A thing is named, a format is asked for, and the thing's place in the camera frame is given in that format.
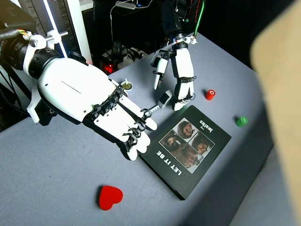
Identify blurred tan panel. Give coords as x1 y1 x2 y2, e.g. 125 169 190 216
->
250 0 301 226

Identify grey table cloth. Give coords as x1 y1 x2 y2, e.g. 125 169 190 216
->
0 32 276 226

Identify red cylinder block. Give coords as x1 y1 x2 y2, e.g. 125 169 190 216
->
204 89 216 101

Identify green cylinder block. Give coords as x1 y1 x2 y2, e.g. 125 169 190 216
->
236 115 249 128

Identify thick green cable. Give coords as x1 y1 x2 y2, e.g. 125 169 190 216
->
194 0 206 36

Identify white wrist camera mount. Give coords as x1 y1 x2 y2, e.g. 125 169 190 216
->
150 35 198 68
22 30 69 125

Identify red black braided cable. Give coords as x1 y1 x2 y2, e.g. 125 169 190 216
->
187 0 199 23

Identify white equipment stand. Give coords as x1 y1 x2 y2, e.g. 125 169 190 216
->
43 0 93 65

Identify silver box device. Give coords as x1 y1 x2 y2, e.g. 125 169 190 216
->
114 0 137 10

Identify red heart block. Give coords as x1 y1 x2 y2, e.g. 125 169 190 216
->
98 185 124 210

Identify small cup with stick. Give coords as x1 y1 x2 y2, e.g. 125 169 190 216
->
120 78 134 92

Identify power strip with plugs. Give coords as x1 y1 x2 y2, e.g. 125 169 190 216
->
101 41 148 75

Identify thin white cable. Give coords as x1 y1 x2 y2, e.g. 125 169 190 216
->
109 0 155 43

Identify black Let It Be album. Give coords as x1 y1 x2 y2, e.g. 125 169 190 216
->
138 105 232 201

